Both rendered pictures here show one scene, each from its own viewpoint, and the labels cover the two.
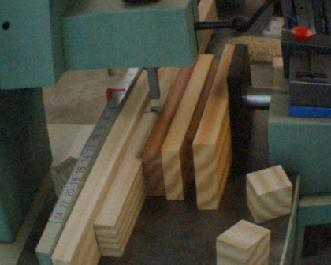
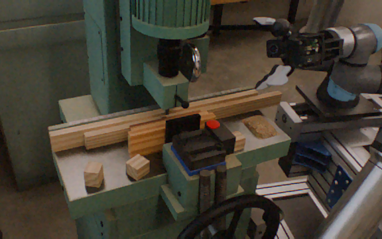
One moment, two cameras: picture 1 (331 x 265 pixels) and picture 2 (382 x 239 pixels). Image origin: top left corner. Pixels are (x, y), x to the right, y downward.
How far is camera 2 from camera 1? 0.73 m
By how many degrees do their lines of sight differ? 39
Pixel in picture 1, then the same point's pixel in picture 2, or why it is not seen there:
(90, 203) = (89, 127)
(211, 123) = (144, 130)
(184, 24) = (162, 92)
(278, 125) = (164, 149)
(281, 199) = (133, 171)
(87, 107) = not seen: hidden behind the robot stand
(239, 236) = (91, 166)
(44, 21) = (128, 58)
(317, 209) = (164, 194)
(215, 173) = (130, 145)
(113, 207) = (97, 133)
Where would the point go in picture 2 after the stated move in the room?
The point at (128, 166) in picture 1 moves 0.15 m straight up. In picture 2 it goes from (123, 126) to (121, 74)
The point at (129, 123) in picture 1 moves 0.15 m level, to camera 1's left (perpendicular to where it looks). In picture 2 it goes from (144, 115) to (114, 91)
